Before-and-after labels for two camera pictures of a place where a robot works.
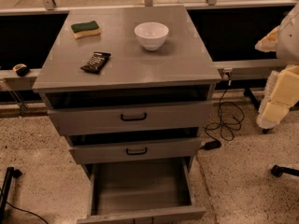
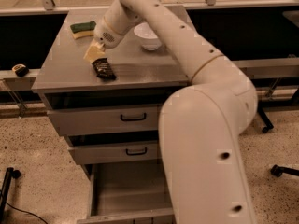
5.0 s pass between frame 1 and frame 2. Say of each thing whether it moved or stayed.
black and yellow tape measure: stayed
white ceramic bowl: stayed
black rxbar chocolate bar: moved
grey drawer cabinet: stayed
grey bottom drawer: stayed
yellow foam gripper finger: moved
